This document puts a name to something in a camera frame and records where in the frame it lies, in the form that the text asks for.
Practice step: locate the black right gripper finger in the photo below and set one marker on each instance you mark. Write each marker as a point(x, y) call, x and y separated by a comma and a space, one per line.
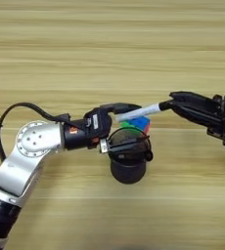
point(196, 99)
point(202, 117)

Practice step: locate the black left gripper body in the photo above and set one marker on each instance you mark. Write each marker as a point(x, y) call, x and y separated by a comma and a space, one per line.
point(73, 136)

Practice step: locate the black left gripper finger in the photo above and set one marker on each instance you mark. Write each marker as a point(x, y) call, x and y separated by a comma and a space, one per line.
point(127, 145)
point(122, 108)

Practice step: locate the white marker with black cap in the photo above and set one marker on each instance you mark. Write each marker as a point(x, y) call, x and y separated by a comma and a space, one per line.
point(137, 113)

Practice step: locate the colourful puzzle cube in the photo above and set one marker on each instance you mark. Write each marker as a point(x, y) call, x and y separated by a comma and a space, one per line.
point(140, 123)

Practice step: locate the black mesh pen cup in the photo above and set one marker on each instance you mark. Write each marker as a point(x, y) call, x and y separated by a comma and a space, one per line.
point(129, 172)

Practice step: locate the black pen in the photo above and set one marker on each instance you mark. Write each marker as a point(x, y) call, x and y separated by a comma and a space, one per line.
point(148, 156)

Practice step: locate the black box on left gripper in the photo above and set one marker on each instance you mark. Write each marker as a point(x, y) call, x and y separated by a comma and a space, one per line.
point(98, 122)

